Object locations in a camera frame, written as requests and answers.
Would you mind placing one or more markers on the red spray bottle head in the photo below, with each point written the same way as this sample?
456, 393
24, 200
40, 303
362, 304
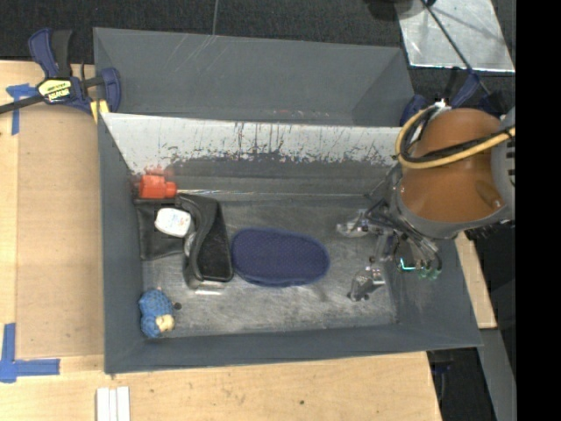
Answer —
153, 186

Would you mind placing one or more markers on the grey metal bin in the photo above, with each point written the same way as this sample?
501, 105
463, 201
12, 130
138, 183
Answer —
280, 309

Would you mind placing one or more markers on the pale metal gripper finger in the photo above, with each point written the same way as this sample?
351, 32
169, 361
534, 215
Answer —
363, 284
352, 227

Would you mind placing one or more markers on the blue toy animal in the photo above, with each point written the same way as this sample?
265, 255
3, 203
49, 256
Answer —
154, 311

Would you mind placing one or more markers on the white printed bottle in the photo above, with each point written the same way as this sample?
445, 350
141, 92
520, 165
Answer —
173, 222

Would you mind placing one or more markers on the pale wood board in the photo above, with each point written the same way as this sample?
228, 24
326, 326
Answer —
57, 235

